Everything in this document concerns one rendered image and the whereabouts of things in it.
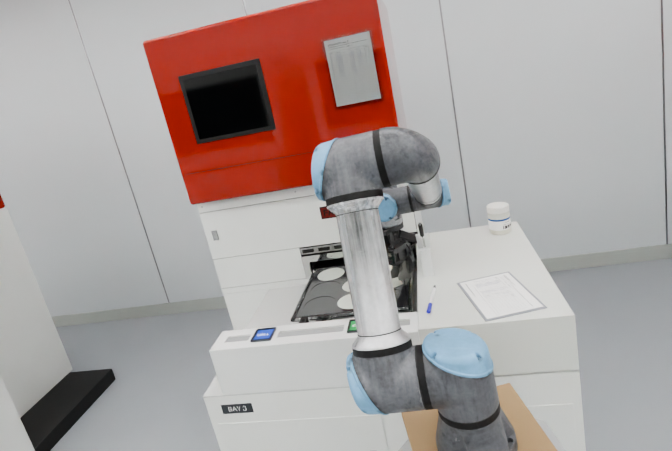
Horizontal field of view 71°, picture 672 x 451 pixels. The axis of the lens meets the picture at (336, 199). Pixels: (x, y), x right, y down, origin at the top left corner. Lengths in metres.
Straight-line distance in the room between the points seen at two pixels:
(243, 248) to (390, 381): 1.10
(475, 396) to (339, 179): 0.46
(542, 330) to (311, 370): 0.57
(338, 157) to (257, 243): 1.01
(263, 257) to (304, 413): 0.71
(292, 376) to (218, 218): 0.79
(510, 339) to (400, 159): 0.54
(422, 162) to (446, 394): 0.42
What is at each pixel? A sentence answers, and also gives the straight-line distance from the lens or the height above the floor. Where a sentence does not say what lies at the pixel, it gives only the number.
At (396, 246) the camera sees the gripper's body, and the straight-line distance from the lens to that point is 1.43.
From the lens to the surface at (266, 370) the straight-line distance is 1.31.
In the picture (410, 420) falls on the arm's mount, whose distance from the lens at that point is 1.13.
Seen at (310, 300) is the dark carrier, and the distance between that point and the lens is 1.56.
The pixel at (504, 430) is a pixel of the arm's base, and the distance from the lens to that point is 1.00.
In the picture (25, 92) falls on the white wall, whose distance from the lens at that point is 4.18.
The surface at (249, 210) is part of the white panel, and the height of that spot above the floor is 1.15.
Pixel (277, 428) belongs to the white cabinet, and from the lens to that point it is 1.42.
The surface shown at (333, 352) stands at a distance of 1.24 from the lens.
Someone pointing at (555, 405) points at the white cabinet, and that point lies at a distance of 1.33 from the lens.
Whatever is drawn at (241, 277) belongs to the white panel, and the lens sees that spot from 1.94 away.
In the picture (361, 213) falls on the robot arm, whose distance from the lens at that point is 0.89.
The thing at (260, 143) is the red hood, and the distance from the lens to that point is 1.68.
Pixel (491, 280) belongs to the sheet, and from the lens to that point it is 1.35.
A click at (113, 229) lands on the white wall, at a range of 4.05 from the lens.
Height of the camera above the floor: 1.59
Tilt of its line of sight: 15 degrees down
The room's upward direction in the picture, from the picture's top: 12 degrees counter-clockwise
